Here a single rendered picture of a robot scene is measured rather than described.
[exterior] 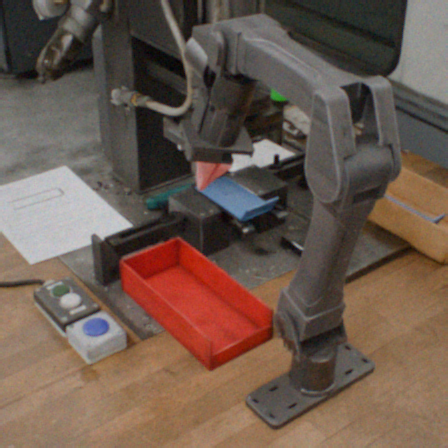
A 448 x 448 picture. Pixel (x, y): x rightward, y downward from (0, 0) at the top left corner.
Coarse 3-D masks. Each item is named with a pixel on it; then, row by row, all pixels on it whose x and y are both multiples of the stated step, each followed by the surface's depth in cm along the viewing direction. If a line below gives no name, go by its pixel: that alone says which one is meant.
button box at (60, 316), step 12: (48, 288) 126; (72, 288) 127; (36, 300) 126; (48, 300) 124; (60, 300) 124; (84, 300) 124; (48, 312) 123; (60, 312) 121; (72, 312) 121; (84, 312) 121; (96, 312) 123; (60, 324) 120
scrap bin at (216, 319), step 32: (160, 256) 133; (192, 256) 132; (128, 288) 129; (160, 288) 131; (192, 288) 131; (224, 288) 127; (160, 320) 123; (192, 320) 124; (224, 320) 124; (256, 320) 122; (192, 352) 117; (224, 352) 115
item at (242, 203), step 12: (216, 180) 145; (228, 180) 145; (204, 192) 141; (216, 192) 141; (240, 192) 141; (228, 204) 138; (240, 204) 138; (252, 204) 138; (264, 204) 133; (240, 216) 134; (252, 216) 135
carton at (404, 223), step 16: (400, 176) 155; (416, 176) 151; (400, 192) 156; (416, 192) 152; (432, 192) 149; (384, 208) 144; (400, 208) 141; (416, 208) 153; (432, 208) 151; (384, 224) 146; (400, 224) 142; (416, 224) 139; (432, 224) 136; (416, 240) 140; (432, 240) 137; (432, 256) 139
